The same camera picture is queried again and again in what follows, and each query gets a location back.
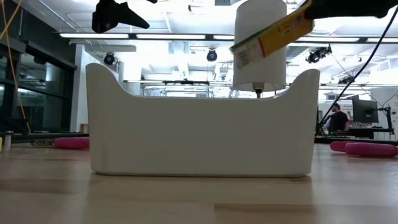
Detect yellow green crayon box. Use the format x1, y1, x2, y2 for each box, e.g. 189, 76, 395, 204
229, 1, 315, 70

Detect pink handled scissors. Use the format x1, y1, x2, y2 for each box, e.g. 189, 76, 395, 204
330, 139, 398, 158
30, 136, 90, 150

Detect table lamp white shade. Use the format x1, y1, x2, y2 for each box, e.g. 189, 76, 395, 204
232, 0, 288, 99

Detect long black arm cable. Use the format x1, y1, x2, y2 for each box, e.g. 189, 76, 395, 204
315, 5, 398, 135

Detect small grey metal post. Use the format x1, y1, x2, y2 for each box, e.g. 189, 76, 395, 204
2, 130, 14, 150

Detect white plastic storage bin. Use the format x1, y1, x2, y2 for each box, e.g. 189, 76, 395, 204
85, 62, 321, 178

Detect black computer monitor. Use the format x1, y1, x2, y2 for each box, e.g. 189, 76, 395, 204
352, 98, 379, 124

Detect black ceiling spotlight cluster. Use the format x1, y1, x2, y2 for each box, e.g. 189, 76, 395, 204
305, 44, 333, 64

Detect person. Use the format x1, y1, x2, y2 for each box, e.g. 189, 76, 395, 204
327, 103, 350, 133

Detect ceiling light strip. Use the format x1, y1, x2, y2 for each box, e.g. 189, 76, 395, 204
295, 36, 398, 44
58, 32, 234, 40

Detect black background desk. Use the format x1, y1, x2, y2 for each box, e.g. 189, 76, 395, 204
347, 127, 396, 140

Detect yellow cable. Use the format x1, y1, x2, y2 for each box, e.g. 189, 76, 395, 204
0, 0, 32, 134

